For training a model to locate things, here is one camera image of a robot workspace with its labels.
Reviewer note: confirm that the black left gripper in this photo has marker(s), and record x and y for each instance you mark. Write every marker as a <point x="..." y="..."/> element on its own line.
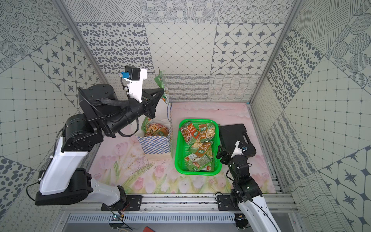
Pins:
<point x="144" y="102"/>

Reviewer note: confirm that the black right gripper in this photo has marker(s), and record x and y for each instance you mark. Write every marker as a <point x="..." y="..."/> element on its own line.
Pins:
<point x="221" y="154"/>

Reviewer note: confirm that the green brown mushroom soup packet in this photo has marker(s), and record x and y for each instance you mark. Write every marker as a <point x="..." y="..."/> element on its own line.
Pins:
<point x="160" y="81"/>

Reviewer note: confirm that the red black condiment packet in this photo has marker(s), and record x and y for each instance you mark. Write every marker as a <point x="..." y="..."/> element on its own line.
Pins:
<point x="151" y="128"/>

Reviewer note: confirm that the blue checkered paper bag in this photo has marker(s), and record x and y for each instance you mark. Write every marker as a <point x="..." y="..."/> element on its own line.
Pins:
<point x="156" y="145"/>

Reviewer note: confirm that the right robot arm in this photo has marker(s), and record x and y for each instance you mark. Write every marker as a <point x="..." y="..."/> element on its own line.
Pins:
<point x="245" y="194"/>

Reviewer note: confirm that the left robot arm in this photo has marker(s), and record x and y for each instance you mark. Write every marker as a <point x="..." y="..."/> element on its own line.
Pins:
<point x="64" y="182"/>

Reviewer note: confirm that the black plastic tool case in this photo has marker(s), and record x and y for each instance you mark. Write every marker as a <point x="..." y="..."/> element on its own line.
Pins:
<point x="230" y="134"/>

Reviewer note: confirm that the lower mushroom soup packet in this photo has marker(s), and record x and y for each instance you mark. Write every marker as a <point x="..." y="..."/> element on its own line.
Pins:
<point x="198" y="148"/>

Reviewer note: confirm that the green plastic basket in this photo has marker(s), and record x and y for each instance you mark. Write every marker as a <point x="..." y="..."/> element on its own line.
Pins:
<point x="182" y="150"/>

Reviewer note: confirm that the mushroom soup packet in basket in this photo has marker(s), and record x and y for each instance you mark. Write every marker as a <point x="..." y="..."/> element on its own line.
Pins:
<point x="207" y="132"/>

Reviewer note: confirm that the red hot sour soup packet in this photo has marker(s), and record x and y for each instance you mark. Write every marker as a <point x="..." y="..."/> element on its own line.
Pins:
<point x="189" y="132"/>

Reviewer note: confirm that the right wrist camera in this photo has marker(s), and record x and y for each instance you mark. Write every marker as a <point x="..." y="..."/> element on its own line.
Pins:
<point x="240" y="148"/>

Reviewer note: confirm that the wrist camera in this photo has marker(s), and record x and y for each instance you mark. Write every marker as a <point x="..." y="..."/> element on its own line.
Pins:
<point x="132" y="81"/>
<point x="240" y="148"/>

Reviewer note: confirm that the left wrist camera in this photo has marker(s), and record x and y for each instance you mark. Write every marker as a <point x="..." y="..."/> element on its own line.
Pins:
<point x="132" y="81"/>

